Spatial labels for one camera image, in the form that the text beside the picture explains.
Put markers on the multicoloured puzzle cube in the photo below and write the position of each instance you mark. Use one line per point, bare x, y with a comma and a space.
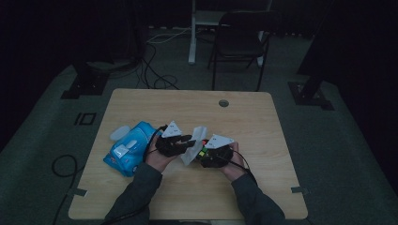
202, 152

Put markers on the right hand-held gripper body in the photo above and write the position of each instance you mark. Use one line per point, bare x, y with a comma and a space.
217, 156

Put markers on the person's right hand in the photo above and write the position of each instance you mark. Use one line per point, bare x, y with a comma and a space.
235, 168

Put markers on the blue wet wipes pack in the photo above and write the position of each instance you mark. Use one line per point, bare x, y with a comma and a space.
131, 156

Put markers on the person's left hand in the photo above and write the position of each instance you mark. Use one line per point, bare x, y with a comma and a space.
156, 159

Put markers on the black folding chair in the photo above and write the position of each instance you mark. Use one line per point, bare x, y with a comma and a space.
239, 43

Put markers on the grey table grommet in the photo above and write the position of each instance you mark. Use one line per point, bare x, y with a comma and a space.
223, 103

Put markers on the grey tape strip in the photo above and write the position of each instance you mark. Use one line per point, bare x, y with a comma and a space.
77, 192
299, 190

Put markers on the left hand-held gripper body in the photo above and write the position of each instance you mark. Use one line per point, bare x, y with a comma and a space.
167, 145

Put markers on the white wet wipe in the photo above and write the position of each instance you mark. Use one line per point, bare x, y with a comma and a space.
191, 154

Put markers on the black stand base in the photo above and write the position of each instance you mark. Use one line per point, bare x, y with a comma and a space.
309, 93
86, 82

